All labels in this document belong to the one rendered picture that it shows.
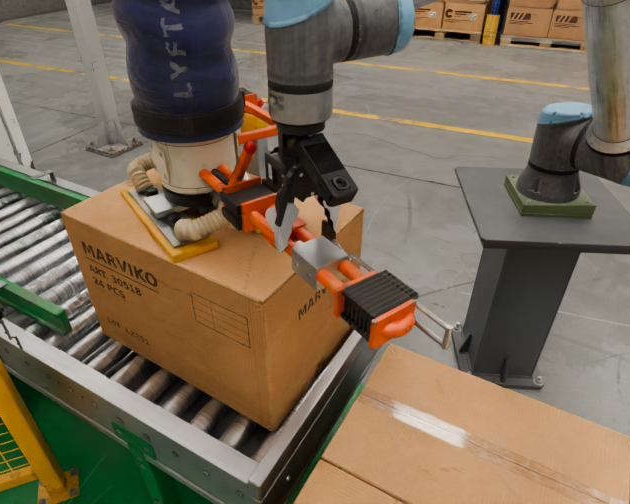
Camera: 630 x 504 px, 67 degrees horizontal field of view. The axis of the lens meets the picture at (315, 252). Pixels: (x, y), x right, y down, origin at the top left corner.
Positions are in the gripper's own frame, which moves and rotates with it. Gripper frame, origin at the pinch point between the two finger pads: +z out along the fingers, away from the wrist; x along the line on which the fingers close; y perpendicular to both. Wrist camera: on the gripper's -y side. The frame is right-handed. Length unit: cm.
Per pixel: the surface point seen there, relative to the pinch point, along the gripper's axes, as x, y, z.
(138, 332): 24, 43, 43
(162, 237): 15.3, 32.3, 11.2
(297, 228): 0.1, 3.4, -0.6
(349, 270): 0.1, -10.7, -0.5
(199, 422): 20, 17, 53
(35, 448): 57, 58, 83
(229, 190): 4.4, 20.0, -1.9
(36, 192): 31, 153, 49
